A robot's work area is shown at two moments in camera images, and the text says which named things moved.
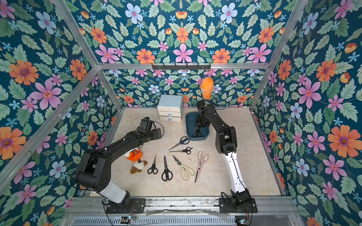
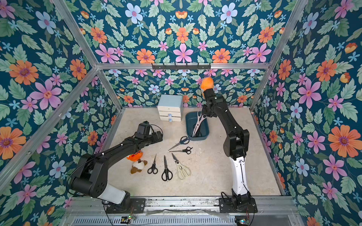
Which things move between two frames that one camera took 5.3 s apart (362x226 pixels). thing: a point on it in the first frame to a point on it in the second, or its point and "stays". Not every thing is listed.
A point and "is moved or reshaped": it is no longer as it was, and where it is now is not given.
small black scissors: [187, 150] stays
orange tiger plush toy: [135, 155] stays
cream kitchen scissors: [186, 171] is moved or reshaped
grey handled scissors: [184, 140] stays
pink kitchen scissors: [201, 159] is moved or reshaped
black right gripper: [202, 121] to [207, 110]
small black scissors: [154, 168] stays
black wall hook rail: [181, 67] stays
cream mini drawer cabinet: [170, 108] stays
